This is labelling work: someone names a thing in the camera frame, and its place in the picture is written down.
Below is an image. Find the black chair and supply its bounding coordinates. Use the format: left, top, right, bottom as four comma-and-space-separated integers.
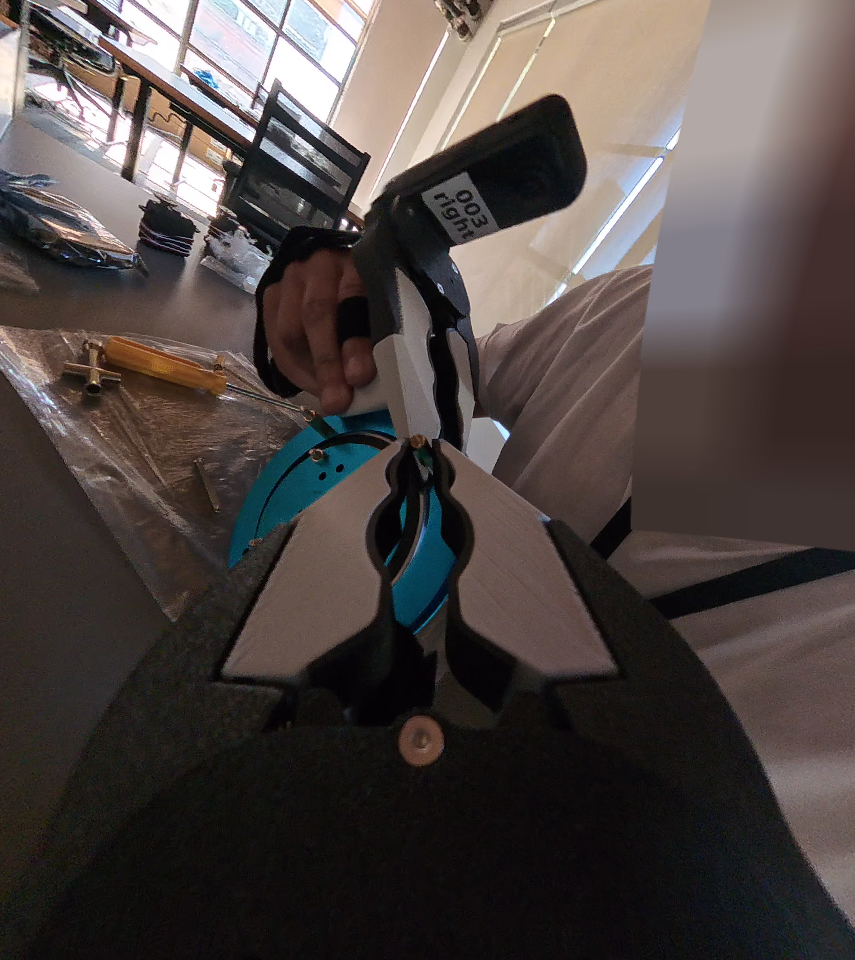
223, 78, 372, 250

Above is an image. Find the large clear plastic bag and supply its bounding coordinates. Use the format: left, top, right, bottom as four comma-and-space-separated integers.
0, 297, 324, 622

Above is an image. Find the yellow-handled screwdriver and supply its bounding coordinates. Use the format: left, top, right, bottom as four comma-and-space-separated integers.
101, 335, 318, 420

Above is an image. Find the blue round metal turntable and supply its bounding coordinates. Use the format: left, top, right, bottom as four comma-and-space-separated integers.
227, 414, 474, 639

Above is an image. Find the long metal screw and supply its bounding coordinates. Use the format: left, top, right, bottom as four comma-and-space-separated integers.
193, 456, 224, 516

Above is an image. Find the black neck strap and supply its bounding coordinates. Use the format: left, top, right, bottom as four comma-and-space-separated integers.
591, 501, 855, 621

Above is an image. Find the blue shiny plastic bag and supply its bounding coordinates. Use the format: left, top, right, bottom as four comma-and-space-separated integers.
0, 168, 149, 276

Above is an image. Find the large window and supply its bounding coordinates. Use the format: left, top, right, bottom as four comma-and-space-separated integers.
93, 0, 378, 220

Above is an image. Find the metal cross wrench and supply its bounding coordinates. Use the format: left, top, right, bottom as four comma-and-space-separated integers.
61, 339, 130, 400

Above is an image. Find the long wooden table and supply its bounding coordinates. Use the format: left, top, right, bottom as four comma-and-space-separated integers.
26, 0, 366, 226

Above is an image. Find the black servo motor stack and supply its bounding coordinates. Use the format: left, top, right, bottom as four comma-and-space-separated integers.
138, 198, 197, 258

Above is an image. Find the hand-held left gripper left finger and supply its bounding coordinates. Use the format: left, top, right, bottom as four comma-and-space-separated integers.
219, 441, 438, 726

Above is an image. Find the person's right hand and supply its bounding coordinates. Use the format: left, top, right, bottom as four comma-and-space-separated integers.
264, 249, 379, 414

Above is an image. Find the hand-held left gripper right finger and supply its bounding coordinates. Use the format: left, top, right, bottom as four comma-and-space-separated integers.
435, 441, 620, 711

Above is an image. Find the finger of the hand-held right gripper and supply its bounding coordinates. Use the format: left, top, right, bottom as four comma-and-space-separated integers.
381, 270, 445, 444
444, 322, 483, 455

